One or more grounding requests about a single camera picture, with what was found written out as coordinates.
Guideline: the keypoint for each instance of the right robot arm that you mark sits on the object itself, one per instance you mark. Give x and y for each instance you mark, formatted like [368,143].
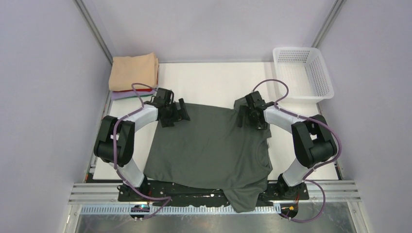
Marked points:
[313,143]

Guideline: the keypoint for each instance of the white slotted cable duct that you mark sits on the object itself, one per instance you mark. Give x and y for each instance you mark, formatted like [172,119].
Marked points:
[120,209]

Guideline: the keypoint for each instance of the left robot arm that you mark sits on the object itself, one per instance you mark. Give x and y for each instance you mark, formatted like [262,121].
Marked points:
[116,136]

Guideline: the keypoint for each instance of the white plastic basket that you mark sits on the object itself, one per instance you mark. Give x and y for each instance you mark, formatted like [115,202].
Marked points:
[304,71]

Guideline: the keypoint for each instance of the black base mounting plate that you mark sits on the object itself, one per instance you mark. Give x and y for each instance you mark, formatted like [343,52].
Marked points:
[184,196]

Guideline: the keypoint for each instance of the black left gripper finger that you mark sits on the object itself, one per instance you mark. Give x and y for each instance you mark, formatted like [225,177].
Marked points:
[167,121]
[183,113]

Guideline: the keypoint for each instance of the aluminium frame rail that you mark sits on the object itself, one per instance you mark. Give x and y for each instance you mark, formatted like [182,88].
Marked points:
[92,193]

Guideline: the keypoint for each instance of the dark grey t-shirt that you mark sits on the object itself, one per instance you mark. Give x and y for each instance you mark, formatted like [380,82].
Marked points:
[210,151]

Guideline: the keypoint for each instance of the folded lavender t-shirt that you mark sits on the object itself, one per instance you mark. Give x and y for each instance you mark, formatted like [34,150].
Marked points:
[128,94]

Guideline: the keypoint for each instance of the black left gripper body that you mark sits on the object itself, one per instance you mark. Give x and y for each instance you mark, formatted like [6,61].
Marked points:
[173,113]

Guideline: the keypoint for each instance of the folded beige t-shirt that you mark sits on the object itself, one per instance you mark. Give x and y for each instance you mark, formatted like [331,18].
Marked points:
[127,70]

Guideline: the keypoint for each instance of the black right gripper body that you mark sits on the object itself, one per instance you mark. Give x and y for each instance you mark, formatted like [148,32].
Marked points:
[250,115]

